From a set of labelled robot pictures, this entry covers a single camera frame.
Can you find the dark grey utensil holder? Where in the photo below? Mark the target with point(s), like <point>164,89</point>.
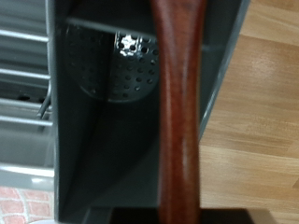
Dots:
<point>124,149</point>

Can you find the pink checked cloth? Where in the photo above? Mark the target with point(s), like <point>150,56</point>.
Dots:
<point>18,205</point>

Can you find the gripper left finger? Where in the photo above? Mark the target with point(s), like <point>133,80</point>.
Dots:
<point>134,217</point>

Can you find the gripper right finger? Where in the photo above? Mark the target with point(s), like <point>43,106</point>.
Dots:
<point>236,217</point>

